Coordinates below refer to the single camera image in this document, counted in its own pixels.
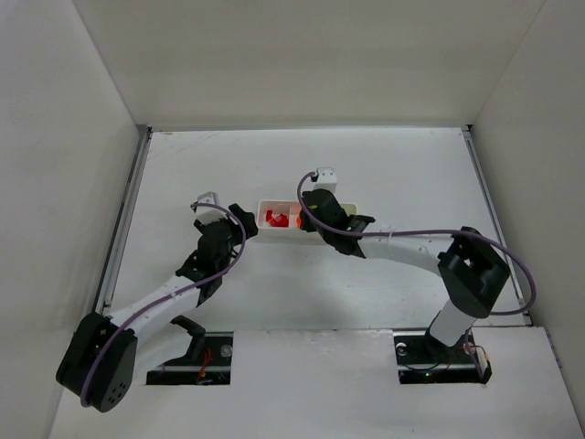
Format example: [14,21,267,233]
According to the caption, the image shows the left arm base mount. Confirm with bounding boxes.
[145,316,234,386]

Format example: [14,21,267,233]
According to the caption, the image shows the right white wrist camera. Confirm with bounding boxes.
[311,167,337,194]

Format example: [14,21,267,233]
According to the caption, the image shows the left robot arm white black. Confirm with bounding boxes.
[56,194,258,412]

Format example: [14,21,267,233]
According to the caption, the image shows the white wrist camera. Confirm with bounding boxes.
[311,167,337,194]
[191,192,223,225]

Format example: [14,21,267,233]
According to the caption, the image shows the white three-compartment tray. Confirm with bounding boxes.
[256,198,359,240]

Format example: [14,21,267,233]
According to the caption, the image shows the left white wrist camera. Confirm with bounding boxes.
[191,192,223,225]

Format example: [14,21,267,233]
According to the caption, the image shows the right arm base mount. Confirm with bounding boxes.
[394,329,493,385]

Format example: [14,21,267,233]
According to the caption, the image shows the red half-round lego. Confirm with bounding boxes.
[269,214,289,228]

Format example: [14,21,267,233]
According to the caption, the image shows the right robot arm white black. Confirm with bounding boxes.
[300,188,510,348]

